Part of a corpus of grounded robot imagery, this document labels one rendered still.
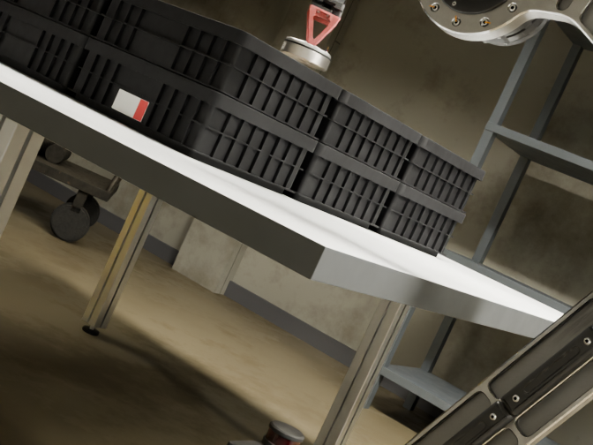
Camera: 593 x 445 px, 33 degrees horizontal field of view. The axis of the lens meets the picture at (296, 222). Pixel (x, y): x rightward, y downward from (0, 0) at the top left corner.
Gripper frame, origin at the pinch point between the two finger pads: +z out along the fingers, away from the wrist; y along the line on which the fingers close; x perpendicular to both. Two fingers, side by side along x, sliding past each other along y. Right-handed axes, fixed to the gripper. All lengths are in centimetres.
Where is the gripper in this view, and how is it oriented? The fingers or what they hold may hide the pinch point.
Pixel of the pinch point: (311, 42)
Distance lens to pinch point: 212.3
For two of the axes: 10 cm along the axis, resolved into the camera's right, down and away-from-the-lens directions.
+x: 9.1, 4.0, 0.7
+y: 0.4, 0.7, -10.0
